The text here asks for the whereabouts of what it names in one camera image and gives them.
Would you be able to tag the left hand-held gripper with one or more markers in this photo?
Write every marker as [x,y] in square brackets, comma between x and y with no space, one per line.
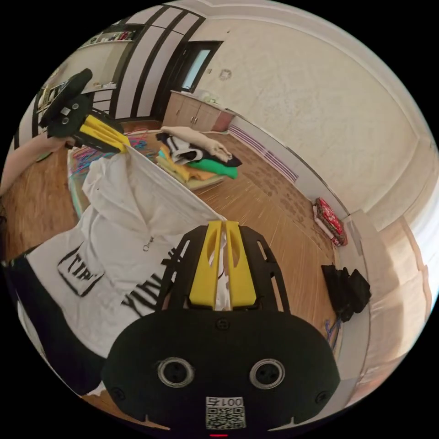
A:
[67,115]

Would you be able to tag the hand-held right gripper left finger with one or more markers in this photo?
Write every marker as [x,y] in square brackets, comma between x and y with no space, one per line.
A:
[204,274]

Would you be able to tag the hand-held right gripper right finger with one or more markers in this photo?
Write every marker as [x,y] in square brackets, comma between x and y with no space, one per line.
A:
[240,274]

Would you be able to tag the white short sleeve with print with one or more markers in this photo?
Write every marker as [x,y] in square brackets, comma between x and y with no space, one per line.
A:
[113,219]

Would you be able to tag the person's left forearm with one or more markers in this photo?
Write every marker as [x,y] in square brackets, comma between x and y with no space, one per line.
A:
[25,159]

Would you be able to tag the person's left hand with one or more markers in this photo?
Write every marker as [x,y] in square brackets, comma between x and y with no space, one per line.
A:
[61,143]

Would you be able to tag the striped black and white wardrobe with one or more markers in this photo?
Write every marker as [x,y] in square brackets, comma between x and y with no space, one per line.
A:
[147,65]

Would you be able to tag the wooden cupboard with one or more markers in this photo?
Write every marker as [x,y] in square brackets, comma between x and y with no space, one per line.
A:
[192,109]

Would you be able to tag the pile of clothes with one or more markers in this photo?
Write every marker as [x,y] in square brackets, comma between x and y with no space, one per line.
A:
[195,154]

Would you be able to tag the red patterned folded cloth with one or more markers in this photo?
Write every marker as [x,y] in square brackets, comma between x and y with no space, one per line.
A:
[330,221]

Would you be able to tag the black bundled cloth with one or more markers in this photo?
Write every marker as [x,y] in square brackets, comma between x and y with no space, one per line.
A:
[348,291]

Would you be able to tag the dark door with glass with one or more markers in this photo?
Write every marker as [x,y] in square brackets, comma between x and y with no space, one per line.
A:
[197,65]

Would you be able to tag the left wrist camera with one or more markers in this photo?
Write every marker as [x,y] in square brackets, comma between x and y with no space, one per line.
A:
[76,84]

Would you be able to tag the wall shelf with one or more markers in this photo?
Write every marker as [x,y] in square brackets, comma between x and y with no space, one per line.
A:
[103,37]

